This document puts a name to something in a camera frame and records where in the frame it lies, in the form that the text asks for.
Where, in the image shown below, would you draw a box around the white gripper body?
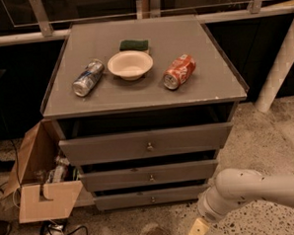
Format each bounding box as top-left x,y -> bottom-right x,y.
197,188 -> 228,223

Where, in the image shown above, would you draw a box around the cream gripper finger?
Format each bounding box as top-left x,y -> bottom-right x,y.
187,217 -> 210,235

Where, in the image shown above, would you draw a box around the grey bottom drawer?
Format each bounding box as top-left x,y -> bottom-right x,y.
94,184 -> 208,211

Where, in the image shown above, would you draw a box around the grey drawer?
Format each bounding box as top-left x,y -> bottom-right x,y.
94,184 -> 208,211
59,122 -> 233,166
80,159 -> 218,192

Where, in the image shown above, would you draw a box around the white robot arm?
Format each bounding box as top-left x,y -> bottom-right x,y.
187,168 -> 294,235

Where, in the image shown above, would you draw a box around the grey middle drawer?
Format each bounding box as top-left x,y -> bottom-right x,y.
80,159 -> 218,192

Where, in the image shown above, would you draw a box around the grey top drawer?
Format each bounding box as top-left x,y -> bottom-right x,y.
59,122 -> 233,166

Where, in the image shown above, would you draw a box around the grey drawer cabinet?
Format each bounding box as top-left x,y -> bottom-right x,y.
42,16 -> 248,201

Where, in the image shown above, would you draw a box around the open cardboard box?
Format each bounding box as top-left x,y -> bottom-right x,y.
3,119 -> 83,223

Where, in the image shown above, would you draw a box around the red soda can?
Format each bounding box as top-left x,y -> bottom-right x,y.
163,54 -> 195,91

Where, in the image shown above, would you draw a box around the plastic bottles in box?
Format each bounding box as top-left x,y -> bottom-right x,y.
35,156 -> 78,184

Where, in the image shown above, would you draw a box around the white diagonal pole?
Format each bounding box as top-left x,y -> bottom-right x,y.
255,19 -> 294,114

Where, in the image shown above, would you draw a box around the white paper bowl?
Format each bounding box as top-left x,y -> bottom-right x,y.
107,50 -> 153,81

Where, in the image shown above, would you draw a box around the silver blue soda can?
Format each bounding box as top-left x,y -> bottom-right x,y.
72,59 -> 105,97

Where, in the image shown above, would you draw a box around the green sponge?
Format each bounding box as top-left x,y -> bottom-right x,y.
119,39 -> 149,53

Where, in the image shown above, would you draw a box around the metal railing frame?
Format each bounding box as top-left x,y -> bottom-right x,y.
0,0 -> 294,46

